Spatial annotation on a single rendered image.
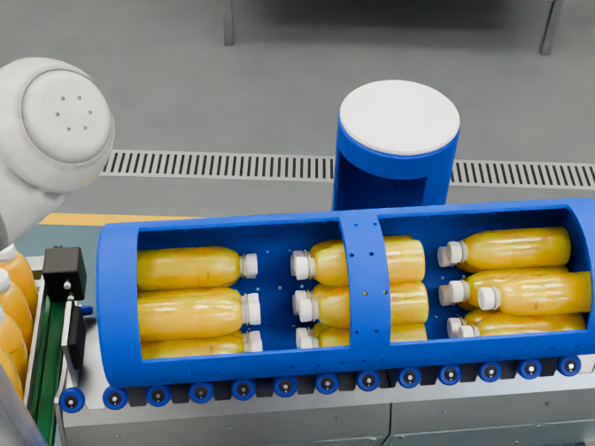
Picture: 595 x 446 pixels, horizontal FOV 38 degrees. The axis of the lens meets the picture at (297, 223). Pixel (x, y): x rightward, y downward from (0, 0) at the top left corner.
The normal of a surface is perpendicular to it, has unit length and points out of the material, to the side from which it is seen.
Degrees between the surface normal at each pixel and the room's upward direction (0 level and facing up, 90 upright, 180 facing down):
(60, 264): 0
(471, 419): 70
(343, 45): 0
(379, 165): 90
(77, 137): 47
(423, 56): 0
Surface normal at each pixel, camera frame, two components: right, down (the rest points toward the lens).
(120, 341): 0.10, 0.34
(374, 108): 0.02, -0.71
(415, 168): 0.19, 0.69
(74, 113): 0.64, -0.13
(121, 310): 0.09, -0.01
